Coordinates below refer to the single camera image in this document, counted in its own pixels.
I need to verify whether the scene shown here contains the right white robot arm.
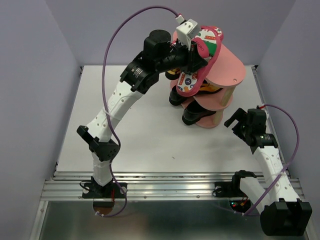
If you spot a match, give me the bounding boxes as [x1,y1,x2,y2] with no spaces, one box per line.
[224,106,312,236]

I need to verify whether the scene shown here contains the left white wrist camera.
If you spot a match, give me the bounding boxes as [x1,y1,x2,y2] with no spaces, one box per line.
[176,18,201,50]

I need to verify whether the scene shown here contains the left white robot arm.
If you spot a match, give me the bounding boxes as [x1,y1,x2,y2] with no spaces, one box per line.
[76,28,216,197]

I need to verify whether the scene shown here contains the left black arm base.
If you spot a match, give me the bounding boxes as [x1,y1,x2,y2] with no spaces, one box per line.
[79,180,125,199]

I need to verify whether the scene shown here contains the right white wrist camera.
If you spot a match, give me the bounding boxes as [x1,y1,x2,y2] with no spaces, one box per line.
[257,105,270,120]

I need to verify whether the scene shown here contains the colourful red-strap sandal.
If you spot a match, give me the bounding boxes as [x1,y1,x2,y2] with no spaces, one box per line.
[176,26,224,97]

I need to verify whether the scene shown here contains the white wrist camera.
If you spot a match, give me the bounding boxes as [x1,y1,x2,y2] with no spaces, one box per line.
[257,105,270,120]
[176,18,201,50]

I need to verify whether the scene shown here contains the gold metallic loafer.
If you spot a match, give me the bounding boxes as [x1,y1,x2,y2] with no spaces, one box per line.
[165,68,181,81]
[198,80,223,95]

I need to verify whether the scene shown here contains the black patent loafer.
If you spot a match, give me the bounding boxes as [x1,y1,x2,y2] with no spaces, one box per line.
[182,100,216,126]
[169,87,187,106]

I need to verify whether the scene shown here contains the upturned pink sole sandal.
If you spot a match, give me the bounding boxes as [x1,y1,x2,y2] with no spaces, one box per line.
[214,26,224,41]

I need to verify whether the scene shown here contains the pink three-tier shoe shelf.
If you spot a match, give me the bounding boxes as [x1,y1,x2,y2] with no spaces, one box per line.
[170,43,246,129]

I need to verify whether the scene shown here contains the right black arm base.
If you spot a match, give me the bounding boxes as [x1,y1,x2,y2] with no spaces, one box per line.
[212,170,257,198]

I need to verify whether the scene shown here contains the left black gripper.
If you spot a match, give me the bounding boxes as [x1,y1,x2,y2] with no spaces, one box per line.
[155,35,208,75]

